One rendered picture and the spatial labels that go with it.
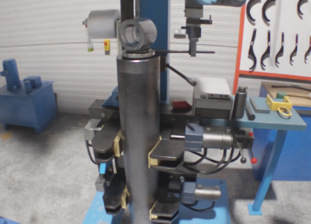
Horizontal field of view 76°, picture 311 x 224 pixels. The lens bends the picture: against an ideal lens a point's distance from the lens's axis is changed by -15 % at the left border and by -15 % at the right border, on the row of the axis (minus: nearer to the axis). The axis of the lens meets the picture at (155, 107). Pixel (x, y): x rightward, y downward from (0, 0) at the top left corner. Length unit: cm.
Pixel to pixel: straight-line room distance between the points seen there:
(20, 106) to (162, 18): 258
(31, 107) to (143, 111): 244
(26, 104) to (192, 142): 258
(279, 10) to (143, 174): 262
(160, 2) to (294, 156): 198
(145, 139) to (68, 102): 282
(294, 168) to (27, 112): 347
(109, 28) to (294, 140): 204
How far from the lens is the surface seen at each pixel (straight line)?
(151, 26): 111
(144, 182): 141
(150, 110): 115
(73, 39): 354
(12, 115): 373
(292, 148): 254
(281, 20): 326
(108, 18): 200
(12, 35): 422
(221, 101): 139
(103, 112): 152
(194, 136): 133
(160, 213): 153
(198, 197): 169
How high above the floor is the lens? 173
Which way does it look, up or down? 26 degrees down
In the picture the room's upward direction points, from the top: straight up
